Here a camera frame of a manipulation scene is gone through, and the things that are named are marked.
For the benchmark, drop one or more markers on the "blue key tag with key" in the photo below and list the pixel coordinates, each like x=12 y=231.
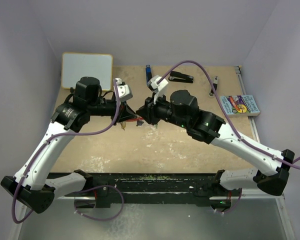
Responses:
x=139 y=123

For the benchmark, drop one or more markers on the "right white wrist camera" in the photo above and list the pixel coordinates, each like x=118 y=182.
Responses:
x=158 y=87

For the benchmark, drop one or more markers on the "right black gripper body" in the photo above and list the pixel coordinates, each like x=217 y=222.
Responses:
x=162 y=110

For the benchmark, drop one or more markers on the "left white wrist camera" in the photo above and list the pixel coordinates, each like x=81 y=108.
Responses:
x=124 y=90

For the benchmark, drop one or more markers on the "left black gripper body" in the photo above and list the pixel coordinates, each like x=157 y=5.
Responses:
x=105 y=107

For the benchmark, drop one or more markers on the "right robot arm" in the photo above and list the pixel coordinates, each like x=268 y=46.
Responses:
x=270 y=171

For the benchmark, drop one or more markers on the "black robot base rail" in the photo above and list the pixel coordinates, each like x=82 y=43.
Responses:
x=199 y=189

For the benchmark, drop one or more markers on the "red-handled metal key organizer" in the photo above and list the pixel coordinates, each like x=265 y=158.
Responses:
x=133 y=120

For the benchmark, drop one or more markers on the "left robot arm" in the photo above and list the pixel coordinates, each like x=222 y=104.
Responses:
x=31 y=185

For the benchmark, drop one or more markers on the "colourful book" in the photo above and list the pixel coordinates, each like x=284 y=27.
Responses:
x=239 y=105

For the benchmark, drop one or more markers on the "white dry-erase board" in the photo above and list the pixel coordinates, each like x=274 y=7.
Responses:
x=75 y=65

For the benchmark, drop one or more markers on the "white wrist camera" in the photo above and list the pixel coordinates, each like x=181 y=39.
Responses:
x=124 y=90
x=158 y=87

